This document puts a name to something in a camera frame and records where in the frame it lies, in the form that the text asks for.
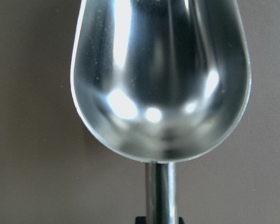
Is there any steel ice scoop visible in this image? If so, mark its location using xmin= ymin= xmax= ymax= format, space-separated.
xmin=70 ymin=0 xmax=252 ymax=224

